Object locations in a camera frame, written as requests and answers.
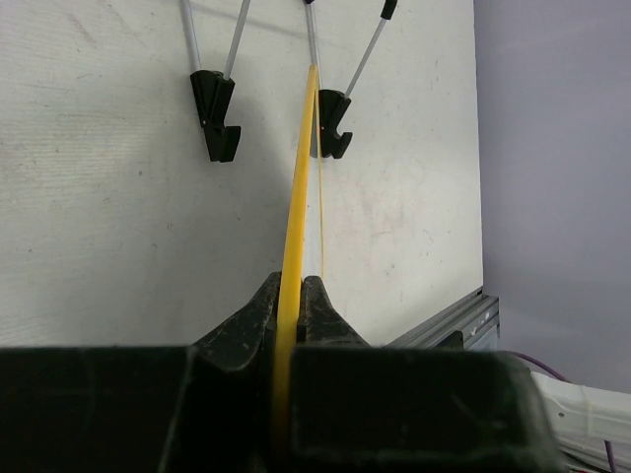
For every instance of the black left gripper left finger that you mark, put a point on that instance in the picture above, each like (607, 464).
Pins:
(229, 391)

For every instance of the black wire whiteboard stand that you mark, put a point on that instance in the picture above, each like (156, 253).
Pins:
(213, 91)

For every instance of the yellow framed small whiteboard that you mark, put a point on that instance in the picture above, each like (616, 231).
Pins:
(291, 282)

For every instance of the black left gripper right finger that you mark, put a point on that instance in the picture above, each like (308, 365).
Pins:
(319, 323)

